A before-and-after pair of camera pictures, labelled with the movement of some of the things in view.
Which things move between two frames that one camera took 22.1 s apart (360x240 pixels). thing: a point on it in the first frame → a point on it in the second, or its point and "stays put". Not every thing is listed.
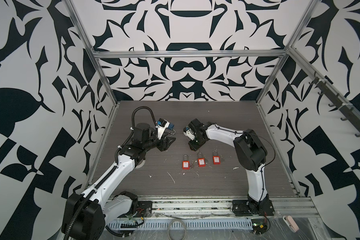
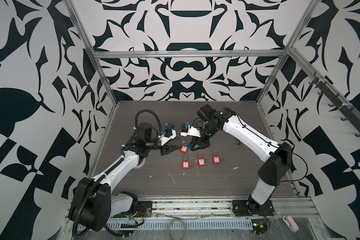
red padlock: x=201 y=161 stays put
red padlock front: x=185 y=162 stays put
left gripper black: x=164 y=143 → x=168 y=149
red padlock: x=216 y=158 stays put
